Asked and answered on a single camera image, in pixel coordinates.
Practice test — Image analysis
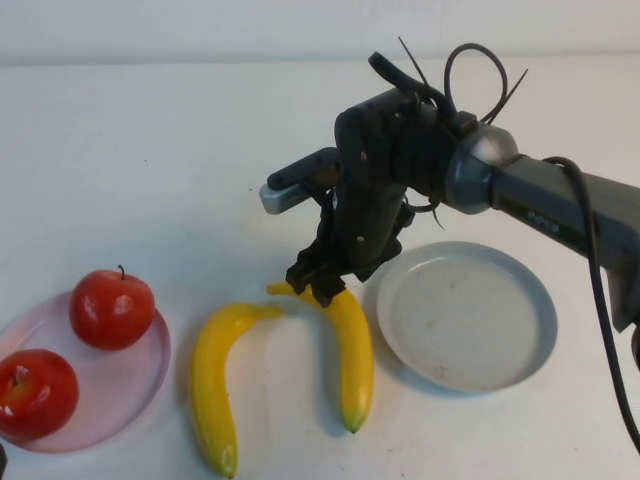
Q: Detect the yellow banana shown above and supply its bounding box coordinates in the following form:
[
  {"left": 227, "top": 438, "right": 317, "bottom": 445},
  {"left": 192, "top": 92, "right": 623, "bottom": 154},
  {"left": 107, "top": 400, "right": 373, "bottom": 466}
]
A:
[
  {"left": 266, "top": 282, "right": 375, "bottom": 435},
  {"left": 191, "top": 302, "right": 285, "bottom": 479}
]

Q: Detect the grey-blue plastic plate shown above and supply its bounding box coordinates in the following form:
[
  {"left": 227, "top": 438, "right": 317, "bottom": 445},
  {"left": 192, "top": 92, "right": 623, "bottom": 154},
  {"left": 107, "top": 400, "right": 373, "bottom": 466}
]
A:
[{"left": 375, "top": 241, "right": 559, "bottom": 396}]

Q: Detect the pink plastic plate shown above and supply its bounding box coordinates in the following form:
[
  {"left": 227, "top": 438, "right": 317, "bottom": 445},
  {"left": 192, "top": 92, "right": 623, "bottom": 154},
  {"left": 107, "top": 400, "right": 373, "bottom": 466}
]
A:
[{"left": 0, "top": 291, "right": 173, "bottom": 455}]

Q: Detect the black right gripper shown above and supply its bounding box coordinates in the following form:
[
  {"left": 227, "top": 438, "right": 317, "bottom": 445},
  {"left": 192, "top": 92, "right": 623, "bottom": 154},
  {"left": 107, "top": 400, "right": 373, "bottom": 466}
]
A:
[{"left": 285, "top": 90, "right": 417, "bottom": 309}]

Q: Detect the red apple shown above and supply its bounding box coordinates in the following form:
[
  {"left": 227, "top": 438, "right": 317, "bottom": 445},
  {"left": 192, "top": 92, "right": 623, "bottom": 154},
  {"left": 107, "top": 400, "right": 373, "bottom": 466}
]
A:
[
  {"left": 0, "top": 348, "right": 80, "bottom": 444},
  {"left": 68, "top": 264, "right": 156, "bottom": 351}
]

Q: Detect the black right camera cable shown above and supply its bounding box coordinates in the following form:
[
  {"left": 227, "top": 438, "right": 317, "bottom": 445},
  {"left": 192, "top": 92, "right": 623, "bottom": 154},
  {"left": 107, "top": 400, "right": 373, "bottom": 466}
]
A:
[{"left": 368, "top": 51, "right": 640, "bottom": 454}]

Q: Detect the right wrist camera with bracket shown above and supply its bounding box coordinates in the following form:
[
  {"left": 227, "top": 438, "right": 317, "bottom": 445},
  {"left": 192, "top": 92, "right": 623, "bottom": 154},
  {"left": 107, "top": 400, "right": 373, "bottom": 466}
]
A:
[{"left": 258, "top": 147, "right": 342, "bottom": 215}]

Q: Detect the black zip tie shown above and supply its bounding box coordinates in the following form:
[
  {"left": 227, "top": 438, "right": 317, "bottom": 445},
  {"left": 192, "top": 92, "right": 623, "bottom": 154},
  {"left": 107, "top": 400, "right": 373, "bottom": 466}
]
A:
[
  {"left": 442, "top": 43, "right": 530, "bottom": 126},
  {"left": 417, "top": 197, "right": 447, "bottom": 233},
  {"left": 398, "top": 35, "right": 436, "bottom": 92}
]

